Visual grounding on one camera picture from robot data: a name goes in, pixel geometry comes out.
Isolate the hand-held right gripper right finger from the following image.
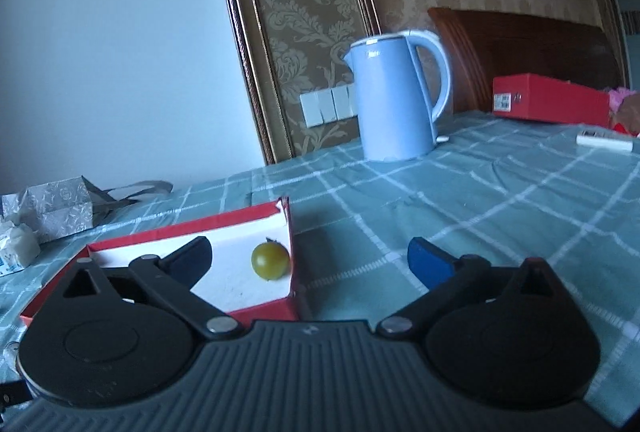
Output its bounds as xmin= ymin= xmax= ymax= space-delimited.
xmin=377 ymin=237 xmax=576 ymax=339

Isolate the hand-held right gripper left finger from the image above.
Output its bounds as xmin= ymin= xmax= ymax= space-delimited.
xmin=60 ymin=236 xmax=246 ymax=341

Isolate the round green fruit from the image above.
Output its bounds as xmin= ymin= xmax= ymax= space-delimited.
xmin=251 ymin=238 xmax=292 ymax=283

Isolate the red cardboard tray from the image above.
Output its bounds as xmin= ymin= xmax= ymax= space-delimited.
xmin=20 ymin=196 xmax=301 ymax=328

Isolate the teal checked tablecloth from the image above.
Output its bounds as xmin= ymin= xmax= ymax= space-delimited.
xmin=0 ymin=109 xmax=640 ymax=432

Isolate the silver patterned gift bag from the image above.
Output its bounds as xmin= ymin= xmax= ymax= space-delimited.
xmin=2 ymin=177 xmax=173 ymax=245

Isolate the light blue electric kettle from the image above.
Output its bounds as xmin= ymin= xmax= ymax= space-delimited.
xmin=342 ymin=30 xmax=453 ymax=161

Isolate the white tissue pack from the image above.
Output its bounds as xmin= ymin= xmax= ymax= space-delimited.
xmin=0 ymin=219 xmax=41 ymax=277

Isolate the red flat box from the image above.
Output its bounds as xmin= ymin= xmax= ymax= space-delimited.
xmin=492 ymin=72 xmax=613 ymax=129

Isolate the white remote control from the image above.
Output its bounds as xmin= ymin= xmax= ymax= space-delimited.
xmin=576 ymin=128 xmax=635 ymax=153

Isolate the brown wooden headboard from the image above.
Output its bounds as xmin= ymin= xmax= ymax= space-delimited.
xmin=428 ymin=8 xmax=631 ymax=115

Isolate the pink fabric item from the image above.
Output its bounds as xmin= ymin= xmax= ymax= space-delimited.
xmin=607 ymin=86 xmax=640 ymax=135

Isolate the white wall switch panel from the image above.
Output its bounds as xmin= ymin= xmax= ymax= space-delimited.
xmin=300 ymin=84 xmax=358 ymax=129

